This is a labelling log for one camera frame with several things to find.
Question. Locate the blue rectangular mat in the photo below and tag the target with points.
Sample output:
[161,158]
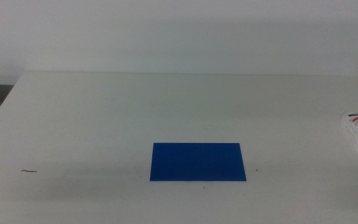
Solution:
[197,161]

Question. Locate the small dark thread scrap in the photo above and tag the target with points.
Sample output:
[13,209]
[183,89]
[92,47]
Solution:
[29,170]

